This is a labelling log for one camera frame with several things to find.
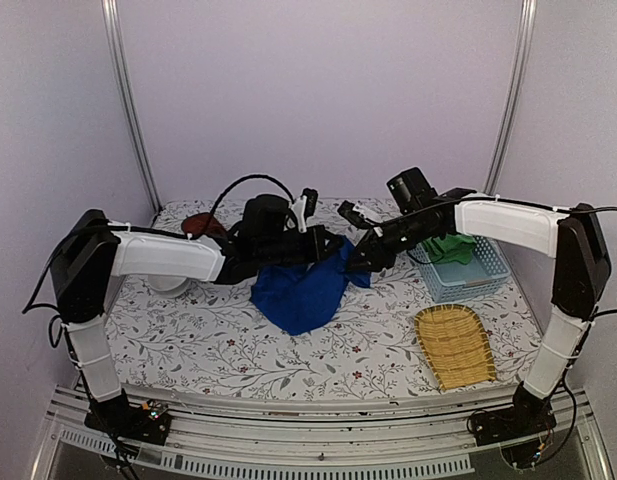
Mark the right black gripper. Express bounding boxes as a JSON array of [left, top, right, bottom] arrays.
[[343, 210, 437, 273]]

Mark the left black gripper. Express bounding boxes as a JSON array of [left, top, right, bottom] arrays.
[[258, 225, 345, 268]]

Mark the blue towel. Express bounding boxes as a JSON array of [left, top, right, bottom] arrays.
[[251, 237, 371, 336]]

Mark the brown towel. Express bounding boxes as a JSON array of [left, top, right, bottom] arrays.
[[181, 212, 227, 240]]

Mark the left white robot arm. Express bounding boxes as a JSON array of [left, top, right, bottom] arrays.
[[50, 209, 343, 445]]

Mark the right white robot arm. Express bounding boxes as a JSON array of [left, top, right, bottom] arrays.
[[338, 188, 612, 446]]

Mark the green towel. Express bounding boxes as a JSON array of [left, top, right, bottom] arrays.
[[423, 234, 477, 265]]

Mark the yellow bamboo tray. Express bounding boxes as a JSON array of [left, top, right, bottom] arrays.
[[414, 304, 497, 391]]

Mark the light blue plastic basket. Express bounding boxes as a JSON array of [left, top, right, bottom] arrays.
[[407, 237, 510, 304]]

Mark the floral tablecloth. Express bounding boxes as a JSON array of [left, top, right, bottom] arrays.
[[87, 197, 549, 401]]

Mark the white bowl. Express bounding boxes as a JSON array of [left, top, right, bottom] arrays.
[[147, 275, 190, 298]]

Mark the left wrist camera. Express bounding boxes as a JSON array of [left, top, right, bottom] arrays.
[[290, 188, 318, 233]]

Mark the aluminium front rail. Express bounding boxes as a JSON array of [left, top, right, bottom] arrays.
[[32, 384, 614, 480]]

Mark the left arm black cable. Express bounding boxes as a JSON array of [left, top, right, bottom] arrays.
[[21, 173, 297, 351]]

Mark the left aluminium frame post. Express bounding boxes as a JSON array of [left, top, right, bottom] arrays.
[[101, 0, 162, 213]]

